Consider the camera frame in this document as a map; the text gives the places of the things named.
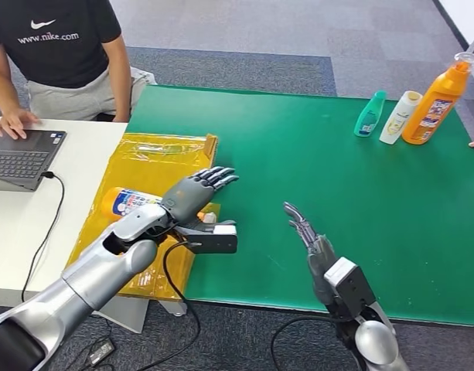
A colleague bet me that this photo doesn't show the green table mat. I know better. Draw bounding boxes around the green table mat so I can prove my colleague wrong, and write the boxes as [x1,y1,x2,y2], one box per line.
[127,84,474,328]

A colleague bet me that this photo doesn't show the orange detergent bottle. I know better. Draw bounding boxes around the orange detergent bottle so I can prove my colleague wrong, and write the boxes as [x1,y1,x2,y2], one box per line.
[401,51,474,146]
[100,186,218,225]

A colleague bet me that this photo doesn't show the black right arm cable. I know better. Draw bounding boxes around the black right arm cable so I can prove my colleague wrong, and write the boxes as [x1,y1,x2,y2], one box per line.
[270,315,338,371]

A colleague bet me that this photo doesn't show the grey laptop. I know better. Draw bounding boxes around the grey laptop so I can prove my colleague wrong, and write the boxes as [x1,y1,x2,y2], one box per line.
[0,128,68,192]

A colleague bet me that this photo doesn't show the white shampoo bottle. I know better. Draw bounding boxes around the white shampoo bottle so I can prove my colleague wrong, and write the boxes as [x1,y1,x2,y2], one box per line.
[378,90,423,145]

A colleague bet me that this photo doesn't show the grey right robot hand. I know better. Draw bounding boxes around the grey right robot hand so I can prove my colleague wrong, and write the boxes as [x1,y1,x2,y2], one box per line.
[283,201,338,308]

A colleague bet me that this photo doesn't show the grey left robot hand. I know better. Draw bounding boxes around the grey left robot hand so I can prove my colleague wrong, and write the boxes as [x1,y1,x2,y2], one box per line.
[160,166,240,226]

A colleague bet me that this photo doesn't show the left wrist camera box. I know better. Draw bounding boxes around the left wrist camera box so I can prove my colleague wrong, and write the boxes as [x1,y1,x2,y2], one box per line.
[178,220,238,256]

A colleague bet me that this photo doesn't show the green shampoo bottle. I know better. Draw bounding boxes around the green shampoo bottle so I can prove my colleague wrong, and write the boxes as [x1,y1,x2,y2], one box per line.
[352,90,387,138]

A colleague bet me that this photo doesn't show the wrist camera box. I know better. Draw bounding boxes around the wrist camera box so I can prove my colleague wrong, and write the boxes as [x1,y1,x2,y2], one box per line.
[324,257,377,321]
[178,220,238,256]

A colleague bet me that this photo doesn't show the grey power brick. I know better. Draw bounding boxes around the grey power brick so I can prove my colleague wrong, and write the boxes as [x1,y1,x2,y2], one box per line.
[86,338,117,368]

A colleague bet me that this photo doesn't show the white desk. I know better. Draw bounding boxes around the white desk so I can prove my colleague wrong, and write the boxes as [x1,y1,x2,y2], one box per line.
[0,115,150,335]

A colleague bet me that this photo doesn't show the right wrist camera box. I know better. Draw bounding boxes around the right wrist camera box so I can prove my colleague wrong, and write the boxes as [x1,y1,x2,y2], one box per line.
[324,257,377,321]

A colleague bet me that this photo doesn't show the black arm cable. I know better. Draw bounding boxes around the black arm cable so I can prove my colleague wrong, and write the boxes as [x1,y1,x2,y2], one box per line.
[136,240,201,371]
[270,315,338,371]

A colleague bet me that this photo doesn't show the black laptop power cable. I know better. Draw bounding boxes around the black laptop power cable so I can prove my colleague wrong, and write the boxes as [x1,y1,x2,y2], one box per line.
[21,171,65,303]

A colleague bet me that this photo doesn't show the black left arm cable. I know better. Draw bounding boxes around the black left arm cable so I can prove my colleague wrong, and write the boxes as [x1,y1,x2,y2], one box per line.
[136,240,201,371]

